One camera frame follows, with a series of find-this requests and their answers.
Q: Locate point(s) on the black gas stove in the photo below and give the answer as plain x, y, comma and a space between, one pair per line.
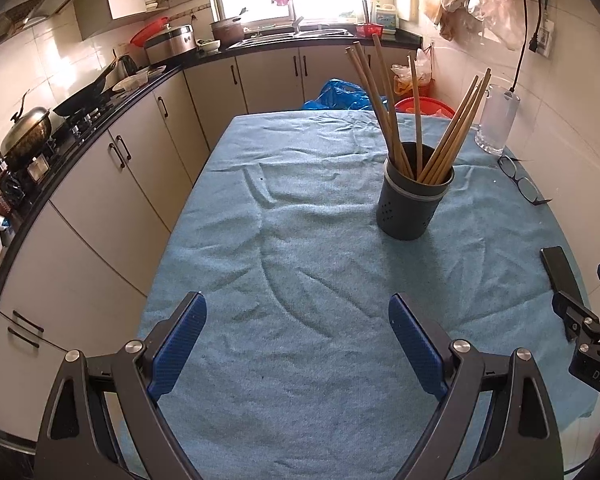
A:
85, 120

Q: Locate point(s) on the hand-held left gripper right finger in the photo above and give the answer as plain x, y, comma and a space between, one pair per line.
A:
415, 345

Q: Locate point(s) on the grey perforated utensil holder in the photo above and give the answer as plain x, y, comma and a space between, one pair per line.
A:
410, 210

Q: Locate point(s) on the small white bowl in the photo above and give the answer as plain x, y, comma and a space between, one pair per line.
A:
209, 46

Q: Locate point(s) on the steel wok with lid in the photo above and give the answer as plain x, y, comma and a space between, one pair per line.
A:
27, 135

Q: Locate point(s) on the steel sink faucet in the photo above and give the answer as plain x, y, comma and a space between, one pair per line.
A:
297, 24

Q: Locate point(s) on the crumpled white plastic bag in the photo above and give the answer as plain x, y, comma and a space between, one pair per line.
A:
400, 72

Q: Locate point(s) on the steel kitchen sink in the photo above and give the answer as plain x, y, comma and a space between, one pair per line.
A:
300, 35

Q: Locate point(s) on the black-rimmed eyeglasses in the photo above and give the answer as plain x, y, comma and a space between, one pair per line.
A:
517, 177

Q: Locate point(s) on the silver rice cooker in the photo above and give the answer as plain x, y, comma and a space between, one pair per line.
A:
170, 45

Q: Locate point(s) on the black frying pan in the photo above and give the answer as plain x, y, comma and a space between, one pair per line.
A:
80, 100

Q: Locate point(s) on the black kitchen countertop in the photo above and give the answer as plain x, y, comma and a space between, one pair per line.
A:
200, 57

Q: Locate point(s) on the hanging plastic bags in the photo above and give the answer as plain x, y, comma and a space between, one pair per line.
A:
490, 0

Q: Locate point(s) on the white detergent jug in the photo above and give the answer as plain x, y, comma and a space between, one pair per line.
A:
385, 20

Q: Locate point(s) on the black smartphone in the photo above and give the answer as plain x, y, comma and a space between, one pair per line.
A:
560, 270

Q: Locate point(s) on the bunch of wooden chopsticks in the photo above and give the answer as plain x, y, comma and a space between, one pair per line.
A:
442, 157

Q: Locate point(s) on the white wall card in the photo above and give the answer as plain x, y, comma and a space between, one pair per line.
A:
546, 35

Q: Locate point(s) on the orange plastic bucket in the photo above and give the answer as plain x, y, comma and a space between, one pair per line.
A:
427, 87

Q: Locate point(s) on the small red plastic basket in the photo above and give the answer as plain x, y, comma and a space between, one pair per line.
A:
369, 31

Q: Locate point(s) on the steel electric kettle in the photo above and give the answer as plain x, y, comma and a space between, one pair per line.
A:
125, 66

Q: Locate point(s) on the brown cooking pot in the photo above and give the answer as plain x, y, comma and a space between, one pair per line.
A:
227, 35

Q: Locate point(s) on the blue plastic bag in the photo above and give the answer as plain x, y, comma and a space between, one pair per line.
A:
335, 95

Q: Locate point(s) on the beige lower kitchen cabinets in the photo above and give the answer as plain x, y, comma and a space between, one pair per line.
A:
80, 240

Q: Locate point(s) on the clear glass mug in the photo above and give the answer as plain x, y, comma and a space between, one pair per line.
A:
497, 120

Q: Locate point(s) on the large red plastic basin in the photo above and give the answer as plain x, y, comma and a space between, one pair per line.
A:
425, 106

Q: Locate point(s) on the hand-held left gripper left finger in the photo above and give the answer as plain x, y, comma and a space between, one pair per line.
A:
180, 345

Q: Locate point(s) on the blue tablecloth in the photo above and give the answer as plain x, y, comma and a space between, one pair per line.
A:
305, 240

